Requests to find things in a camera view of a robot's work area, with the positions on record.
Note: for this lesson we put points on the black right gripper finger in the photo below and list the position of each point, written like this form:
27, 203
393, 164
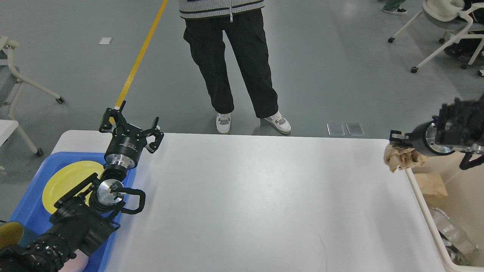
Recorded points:
397, 138

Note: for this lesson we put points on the yellow plastic plate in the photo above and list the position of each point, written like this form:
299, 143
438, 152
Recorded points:
66, 179

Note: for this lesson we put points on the clear floor plate left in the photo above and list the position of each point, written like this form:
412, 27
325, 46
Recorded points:
336, 129

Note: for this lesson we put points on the person in grey jeans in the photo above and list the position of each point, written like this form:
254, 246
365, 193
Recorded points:
393, 7

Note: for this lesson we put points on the clear floor plate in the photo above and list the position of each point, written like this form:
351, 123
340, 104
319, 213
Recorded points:
336, 129
355, 129

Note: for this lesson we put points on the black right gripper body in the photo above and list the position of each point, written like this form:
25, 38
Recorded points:
423, 139

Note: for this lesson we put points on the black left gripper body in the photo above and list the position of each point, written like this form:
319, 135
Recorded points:
125, 147

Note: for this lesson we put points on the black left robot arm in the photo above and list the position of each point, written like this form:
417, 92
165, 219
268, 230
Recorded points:
84, 216

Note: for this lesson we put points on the teal mug yellow inside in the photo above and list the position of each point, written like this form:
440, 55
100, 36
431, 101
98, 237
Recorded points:
11, 233

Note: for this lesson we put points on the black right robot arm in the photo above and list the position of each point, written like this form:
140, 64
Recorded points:
458, 128

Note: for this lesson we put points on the white office chair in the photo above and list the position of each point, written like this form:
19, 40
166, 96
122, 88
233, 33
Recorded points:
457, 23

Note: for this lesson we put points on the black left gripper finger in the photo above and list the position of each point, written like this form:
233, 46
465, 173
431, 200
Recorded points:
113, 121
151, 138

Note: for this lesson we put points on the beige plastic bin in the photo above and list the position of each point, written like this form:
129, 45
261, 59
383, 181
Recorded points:
464, 205

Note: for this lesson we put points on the blue plastic tray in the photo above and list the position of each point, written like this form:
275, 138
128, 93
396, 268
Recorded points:
32, 214

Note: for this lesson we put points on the brown paper bag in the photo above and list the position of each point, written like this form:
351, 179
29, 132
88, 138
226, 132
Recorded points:
432, 188

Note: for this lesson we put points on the brown paper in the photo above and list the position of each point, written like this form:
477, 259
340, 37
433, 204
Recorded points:
400, 158

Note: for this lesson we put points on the clear floor plate right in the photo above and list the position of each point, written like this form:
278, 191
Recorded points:
355, 129

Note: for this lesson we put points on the clear plastic bottle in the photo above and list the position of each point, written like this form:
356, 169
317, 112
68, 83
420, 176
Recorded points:
457, 239

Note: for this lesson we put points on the white folding table frame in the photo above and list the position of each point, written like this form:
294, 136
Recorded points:
13, 83

